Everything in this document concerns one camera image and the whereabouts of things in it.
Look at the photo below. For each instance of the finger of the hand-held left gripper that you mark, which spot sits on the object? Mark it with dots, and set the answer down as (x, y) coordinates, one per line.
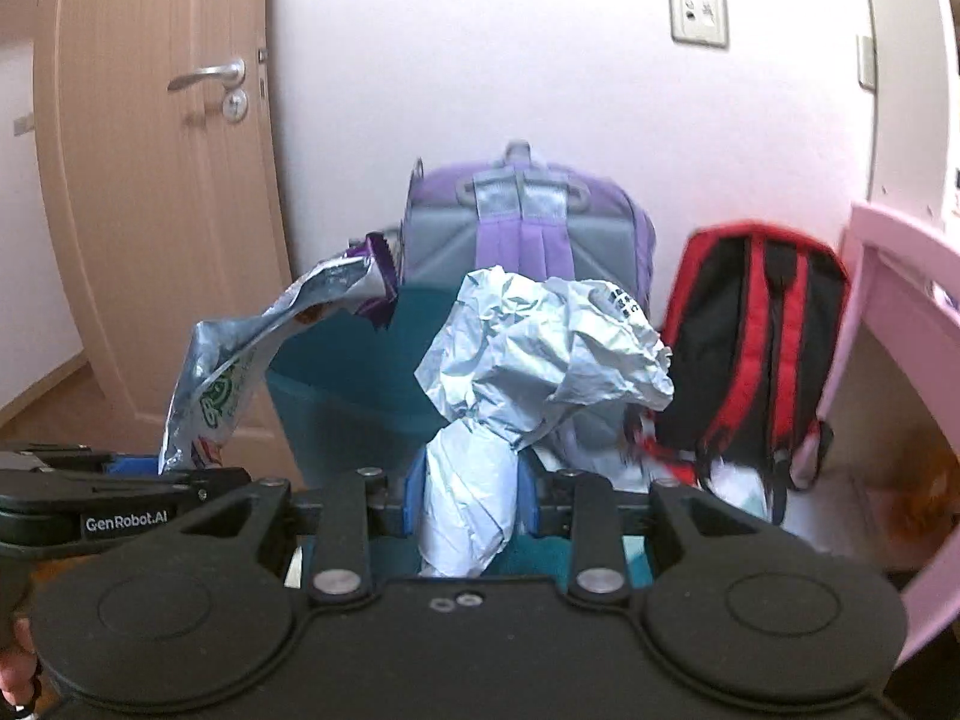
(112, 485)
(131, 465)

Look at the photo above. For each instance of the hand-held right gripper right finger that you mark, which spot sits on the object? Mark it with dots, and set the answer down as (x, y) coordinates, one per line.
(526, 499)

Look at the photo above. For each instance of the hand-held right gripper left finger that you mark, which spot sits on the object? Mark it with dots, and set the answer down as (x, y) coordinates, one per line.
(414, 499)

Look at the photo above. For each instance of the grey plastic bag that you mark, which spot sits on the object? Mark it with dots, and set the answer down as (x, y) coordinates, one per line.
(525, 360)

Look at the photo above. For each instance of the silver purple snack wrapper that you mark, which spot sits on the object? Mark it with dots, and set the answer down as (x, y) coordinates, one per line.
(225, 360)

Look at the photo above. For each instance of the teal plastic bin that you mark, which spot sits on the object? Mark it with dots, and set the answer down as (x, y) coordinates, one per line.
(337, 360)

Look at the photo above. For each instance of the person's left hand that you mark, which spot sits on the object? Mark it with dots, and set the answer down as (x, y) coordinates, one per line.
(15, 671)

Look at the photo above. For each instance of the wooden door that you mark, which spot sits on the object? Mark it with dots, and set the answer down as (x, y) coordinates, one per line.
(150, 240)

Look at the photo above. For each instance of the purple grey backpack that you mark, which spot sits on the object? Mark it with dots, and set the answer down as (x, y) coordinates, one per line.
(525, 240)

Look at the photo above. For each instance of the red black backpack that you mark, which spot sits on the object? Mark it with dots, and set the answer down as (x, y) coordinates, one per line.
(750, 330)

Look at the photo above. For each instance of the silver door lock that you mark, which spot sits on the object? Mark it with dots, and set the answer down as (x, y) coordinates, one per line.
(235, 105)

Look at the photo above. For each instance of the orange cloth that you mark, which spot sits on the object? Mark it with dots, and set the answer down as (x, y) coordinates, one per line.
(937, 495)

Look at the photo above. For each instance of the pink desk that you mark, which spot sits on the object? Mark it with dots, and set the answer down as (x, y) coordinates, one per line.
(862, 255)

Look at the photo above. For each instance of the white wall socket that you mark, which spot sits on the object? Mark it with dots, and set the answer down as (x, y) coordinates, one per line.
(697, 19)

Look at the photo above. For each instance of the beige wall switch plate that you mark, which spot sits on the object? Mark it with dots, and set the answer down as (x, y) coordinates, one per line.
(867, 64)

